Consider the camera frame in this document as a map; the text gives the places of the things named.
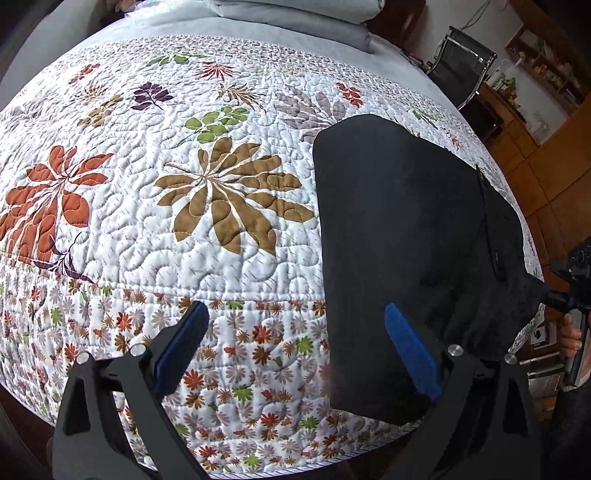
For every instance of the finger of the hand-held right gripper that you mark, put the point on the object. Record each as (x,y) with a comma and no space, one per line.
(556,301)

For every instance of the floral quilted bedspread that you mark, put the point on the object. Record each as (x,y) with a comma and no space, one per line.
(161,240)

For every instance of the black office chair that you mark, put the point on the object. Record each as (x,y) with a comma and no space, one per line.
(457,60)

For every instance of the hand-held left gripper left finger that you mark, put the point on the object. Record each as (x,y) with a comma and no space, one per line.
(180,346)

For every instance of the wooden wall shelf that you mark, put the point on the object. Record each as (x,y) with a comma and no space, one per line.
(545,64)

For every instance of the green toy figures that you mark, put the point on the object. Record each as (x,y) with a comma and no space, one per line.
(509,84)

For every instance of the person's right forearm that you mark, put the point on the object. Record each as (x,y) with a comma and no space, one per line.
(570,434)

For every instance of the light blue folded duvet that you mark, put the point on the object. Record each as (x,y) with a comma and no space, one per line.
(295,8)

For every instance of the dark wooden headboard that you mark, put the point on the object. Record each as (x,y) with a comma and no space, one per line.
(406,23)

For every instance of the wooden desk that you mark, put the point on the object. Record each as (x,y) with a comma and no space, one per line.
(512,120)

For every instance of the light blue flat pillow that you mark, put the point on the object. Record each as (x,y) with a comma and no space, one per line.
(300,34)

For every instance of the black pants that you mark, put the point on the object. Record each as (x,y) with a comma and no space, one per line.
(401,221)

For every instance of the person's right hand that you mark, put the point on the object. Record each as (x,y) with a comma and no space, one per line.
(571,337)

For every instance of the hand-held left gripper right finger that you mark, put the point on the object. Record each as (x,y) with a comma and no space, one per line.
(413,350)

